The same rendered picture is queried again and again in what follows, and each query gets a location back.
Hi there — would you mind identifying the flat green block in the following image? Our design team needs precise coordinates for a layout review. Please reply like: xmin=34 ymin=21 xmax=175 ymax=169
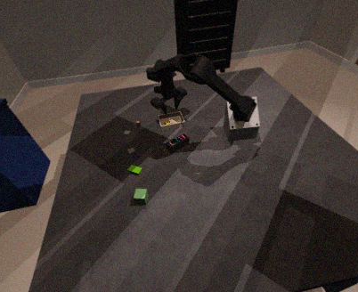
xmin=128 ymin=165 xmax=142 ymax=175

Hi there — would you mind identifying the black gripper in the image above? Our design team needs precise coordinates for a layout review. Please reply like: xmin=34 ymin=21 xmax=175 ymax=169
xmin=151 ymin=85 xmax=187 ymax=114

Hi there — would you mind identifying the small green cube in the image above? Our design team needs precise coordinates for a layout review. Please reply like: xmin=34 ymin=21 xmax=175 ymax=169
xmin=134 ymin=189 xmax=149 ymax=205

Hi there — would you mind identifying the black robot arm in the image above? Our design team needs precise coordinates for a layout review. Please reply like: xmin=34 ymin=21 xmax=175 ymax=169
xmin=146 ymin=53 xmax=257 ymax=122

